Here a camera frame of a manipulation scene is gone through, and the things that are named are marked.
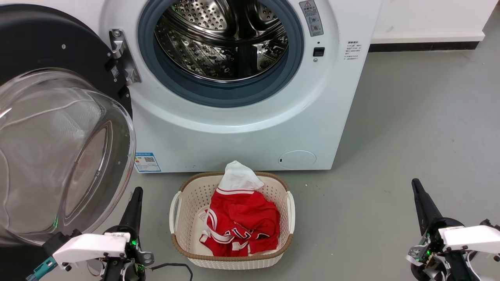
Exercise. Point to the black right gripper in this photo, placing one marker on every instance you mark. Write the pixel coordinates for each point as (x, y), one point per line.
(427, 257)

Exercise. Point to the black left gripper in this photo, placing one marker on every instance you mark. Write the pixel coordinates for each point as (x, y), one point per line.
(134, 265)

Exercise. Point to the black round glass washer door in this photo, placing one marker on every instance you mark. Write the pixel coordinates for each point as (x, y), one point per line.
(39, 43)

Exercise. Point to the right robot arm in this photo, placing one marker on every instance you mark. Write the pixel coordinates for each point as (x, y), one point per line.
(459, 269)

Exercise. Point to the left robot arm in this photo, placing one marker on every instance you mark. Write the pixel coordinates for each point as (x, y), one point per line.
(111, 271)

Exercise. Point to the white front-load washing machine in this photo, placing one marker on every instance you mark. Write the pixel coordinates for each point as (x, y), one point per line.
(234, 148)

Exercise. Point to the metal door hinge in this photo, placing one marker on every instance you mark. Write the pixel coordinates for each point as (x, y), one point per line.
(117, 43)

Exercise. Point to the black door lock slot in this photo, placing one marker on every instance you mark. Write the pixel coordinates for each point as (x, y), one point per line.
(318, 52)

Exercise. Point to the cream plastic laundry basket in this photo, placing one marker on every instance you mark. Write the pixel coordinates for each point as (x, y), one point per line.
(187, 208)

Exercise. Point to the blue energy label sticker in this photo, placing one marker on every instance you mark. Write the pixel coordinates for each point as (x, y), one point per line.
(148, 162)

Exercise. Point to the red sports jersey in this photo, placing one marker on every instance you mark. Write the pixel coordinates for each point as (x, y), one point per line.
(242, 216)

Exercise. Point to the white cloth garment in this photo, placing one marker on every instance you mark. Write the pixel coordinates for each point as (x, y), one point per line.
(239, 176)

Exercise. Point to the round white filter cover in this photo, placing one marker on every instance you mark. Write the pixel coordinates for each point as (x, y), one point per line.
(299, 160)

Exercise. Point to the printed text label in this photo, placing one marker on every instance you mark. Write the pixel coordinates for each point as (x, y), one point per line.
(351, 50)

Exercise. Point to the stainless steel washer drum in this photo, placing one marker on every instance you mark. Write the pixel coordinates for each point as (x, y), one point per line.
(218, 58)

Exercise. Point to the grey warning label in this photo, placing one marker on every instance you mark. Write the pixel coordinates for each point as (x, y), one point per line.
(312, 19)

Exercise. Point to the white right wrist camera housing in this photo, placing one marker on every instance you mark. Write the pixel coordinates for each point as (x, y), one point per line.
(468, 236)

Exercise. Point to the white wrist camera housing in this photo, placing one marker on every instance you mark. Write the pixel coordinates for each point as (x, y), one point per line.
(468, 236)
(90, 246)

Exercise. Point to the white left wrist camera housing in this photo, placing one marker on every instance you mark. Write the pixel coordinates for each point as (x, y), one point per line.
(90, 246)

